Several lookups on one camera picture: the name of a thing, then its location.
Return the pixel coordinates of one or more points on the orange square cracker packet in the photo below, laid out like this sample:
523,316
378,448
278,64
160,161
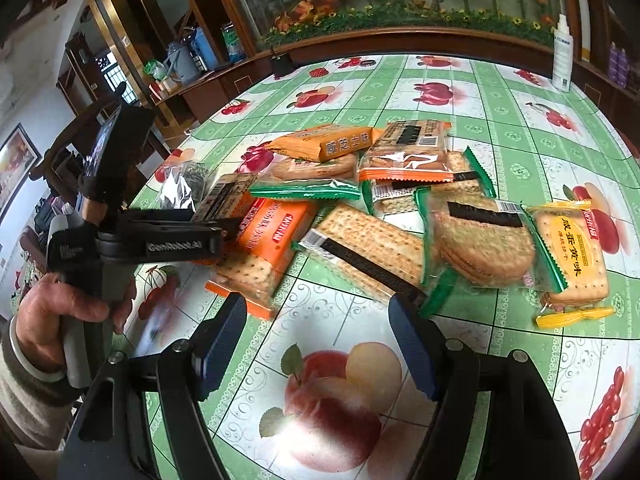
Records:
272,232

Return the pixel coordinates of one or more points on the yellow and white box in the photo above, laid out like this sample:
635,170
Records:
582,10

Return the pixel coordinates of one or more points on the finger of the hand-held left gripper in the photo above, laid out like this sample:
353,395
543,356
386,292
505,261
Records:
227,227

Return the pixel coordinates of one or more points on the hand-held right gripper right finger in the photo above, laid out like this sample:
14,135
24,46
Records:
412,345

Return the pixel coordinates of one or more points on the person's left hand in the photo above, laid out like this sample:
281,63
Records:
45,310

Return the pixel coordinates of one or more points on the yellow cracker packet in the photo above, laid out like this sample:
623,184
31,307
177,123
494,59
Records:
575,260

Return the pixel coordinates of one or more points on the purple containers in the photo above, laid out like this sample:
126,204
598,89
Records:
620,65

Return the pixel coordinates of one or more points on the small orange cracker packet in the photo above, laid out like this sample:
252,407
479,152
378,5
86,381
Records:
320,144

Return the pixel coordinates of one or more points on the dark wooden chair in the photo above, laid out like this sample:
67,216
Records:
75,130

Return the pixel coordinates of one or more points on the white spray bottle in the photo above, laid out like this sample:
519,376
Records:
561,55

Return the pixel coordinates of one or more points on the fruit print tablecloth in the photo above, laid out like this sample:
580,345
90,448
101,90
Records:
500,105

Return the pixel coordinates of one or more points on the orange packet with dark label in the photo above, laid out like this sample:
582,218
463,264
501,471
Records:
405,152

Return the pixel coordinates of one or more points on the person's left forearm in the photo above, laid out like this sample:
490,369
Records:
30,410

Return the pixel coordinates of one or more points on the framed wall picture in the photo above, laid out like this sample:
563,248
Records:
15,165

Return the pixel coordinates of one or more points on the small black object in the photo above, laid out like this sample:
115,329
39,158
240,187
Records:
281,64

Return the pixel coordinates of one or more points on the green and white packet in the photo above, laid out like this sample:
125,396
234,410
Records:
232,42

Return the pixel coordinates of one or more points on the green long cracker packet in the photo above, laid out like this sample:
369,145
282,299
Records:
370,252

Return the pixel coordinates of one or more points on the silver foil packet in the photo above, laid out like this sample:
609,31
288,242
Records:
180,187

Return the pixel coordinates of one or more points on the wooden wall cabinet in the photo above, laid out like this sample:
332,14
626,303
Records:
425,40

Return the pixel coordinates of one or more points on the blue thermos kettle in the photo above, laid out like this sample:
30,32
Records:
182,62

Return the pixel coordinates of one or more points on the white bangle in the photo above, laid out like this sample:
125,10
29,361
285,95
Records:
27,357

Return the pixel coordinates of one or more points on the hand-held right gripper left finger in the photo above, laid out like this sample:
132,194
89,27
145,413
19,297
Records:
222,345

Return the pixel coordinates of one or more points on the green round plain biscuit packet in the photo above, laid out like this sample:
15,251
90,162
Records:
310,172

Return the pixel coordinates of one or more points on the green square cracker packet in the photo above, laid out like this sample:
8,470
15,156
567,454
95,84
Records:
470,175

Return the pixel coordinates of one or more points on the green round sandwich biscuit packet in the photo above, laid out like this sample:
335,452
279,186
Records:
480,250

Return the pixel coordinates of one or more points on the orange packet with barcode label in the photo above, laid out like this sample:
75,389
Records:
222,200

